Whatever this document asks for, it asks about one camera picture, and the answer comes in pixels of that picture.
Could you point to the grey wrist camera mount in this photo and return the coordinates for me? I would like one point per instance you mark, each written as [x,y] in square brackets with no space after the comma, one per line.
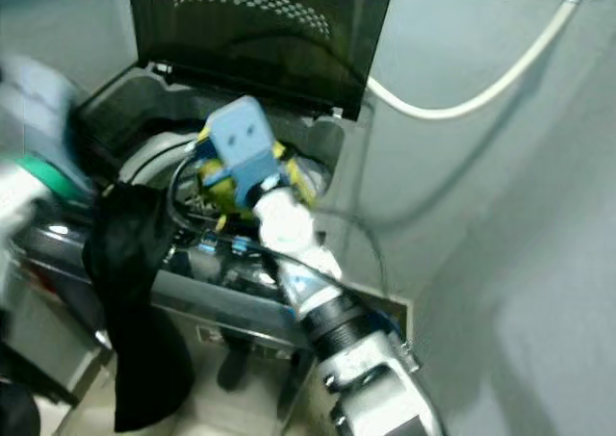
[34,99]
[245,142]

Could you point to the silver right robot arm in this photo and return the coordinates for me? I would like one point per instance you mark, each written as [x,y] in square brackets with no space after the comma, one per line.
[366,359]

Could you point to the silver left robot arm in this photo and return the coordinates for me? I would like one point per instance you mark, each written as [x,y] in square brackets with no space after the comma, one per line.
[24,195]

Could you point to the yellow mesh sports shirt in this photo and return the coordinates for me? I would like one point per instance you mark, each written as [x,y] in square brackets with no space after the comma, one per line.
[217,191]

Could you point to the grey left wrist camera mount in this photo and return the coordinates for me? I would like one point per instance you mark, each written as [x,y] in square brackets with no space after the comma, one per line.
[34,99]

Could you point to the dark translucent washer lid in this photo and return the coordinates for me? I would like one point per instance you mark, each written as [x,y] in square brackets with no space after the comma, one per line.
[260,51]

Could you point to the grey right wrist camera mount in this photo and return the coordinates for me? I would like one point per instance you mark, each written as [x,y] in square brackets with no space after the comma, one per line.
[245,142]

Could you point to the black garment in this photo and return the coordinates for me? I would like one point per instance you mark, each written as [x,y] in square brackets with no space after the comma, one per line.
[144,311]

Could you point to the grey top-load washing machine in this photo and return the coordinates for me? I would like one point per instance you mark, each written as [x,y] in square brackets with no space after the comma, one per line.
[231,306]

